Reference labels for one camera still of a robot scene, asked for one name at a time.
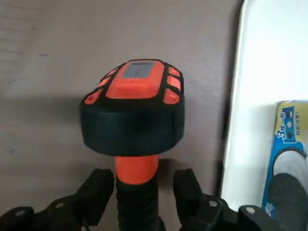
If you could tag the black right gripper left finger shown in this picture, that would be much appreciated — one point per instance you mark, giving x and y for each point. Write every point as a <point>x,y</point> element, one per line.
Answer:
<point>72,209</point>

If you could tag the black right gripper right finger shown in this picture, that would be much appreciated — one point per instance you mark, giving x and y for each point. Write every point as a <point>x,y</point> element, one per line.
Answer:
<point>207,214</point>

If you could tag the orange black barcode scanner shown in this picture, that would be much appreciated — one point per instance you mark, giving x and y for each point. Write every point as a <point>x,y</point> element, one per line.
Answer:
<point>132,125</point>

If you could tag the blue Oreo cookie box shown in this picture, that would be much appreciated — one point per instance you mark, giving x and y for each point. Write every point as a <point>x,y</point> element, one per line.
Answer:
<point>288,149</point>

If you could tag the cream plastic tray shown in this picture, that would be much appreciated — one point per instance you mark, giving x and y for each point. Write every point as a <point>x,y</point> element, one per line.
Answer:
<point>260,72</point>

